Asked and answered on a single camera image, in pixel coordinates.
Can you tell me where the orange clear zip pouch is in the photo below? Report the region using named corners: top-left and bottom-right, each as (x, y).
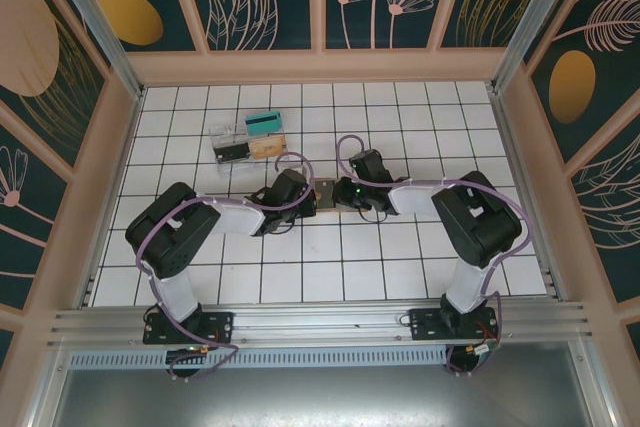
top-left (312, 177), bottom-right (374, 214)

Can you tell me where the gold credit card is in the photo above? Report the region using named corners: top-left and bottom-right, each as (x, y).
top-left (248, 135), bottom-right (288, 160)

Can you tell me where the black credit card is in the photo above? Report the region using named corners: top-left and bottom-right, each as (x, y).
top-left (213, 142), bottom-right (251, 164)

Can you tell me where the clear acrylic organiser tray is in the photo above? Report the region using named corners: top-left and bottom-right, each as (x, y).
top-left (208, 122), bottom-right (292, 179)

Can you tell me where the grey sheet metal panel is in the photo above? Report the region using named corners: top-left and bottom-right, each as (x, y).
top-left (48, 341), bottom-right (604, 427)

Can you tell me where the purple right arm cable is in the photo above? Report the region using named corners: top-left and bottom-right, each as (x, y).
top-left (334, 134), bottom-right (532, 379)

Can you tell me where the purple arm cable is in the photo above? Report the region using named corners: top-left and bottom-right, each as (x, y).
top-left (334, 134), bottom-right (532, 379)
top-left (135, 150), bottom-right (316, 382)

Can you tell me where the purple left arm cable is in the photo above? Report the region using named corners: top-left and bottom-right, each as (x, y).
top-left (135, 150), bottom-right (316, 382)

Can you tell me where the aluminium mounting rail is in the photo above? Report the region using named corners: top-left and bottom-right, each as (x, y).
top-left (47, 300), bottom-right (597, 349)

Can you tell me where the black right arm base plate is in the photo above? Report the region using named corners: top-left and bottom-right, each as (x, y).
top-left (408, 306), bottom-right (502, 344)

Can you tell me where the aluminium side rail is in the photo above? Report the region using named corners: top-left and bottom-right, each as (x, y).
top-left (78, 88), bottom-right (148, 309)
top-left (487, 81), bottom-right (570, 301)

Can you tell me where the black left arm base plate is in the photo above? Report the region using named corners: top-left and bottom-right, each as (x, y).
top-left (143, 310), bottom-right (236, 346)

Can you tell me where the slotted grey cable duct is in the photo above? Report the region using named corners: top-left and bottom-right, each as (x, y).
top-left (67, 348), bottom-right (450, 369)

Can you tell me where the aluminium corner post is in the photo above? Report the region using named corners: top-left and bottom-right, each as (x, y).
top-left (491, 0), bottom-right (586, 94)
top-left (39, 0), bottom-right (147, 101)

